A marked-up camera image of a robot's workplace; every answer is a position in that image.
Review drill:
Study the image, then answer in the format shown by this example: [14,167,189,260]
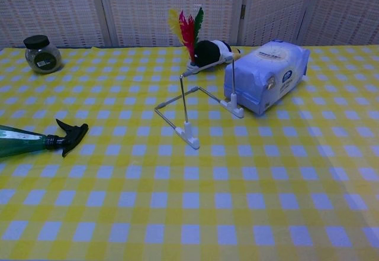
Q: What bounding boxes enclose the black white plush toy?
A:
[194,39,242,68]

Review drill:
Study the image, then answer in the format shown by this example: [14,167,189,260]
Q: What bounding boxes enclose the blue wet wipes pack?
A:
[223,38,311,115]

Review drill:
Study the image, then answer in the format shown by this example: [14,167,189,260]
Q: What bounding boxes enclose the woven folding screen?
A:
[0,0,379,49]

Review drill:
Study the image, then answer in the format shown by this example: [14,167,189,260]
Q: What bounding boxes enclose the green glass bottle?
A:
[0,118,89,163]

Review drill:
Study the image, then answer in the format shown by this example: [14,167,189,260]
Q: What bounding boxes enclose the colourful feather shuttlecock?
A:
[168,7,205,70]

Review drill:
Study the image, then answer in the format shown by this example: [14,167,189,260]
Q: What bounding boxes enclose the metal wire book stand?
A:
[153,58,245,150]

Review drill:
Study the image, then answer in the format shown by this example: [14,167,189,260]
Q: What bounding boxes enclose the glass jar black lid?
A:
[23,35,63,74]

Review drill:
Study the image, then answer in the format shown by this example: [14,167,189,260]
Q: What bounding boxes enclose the yellow white checked tablecloth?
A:
[0,45,379,261]

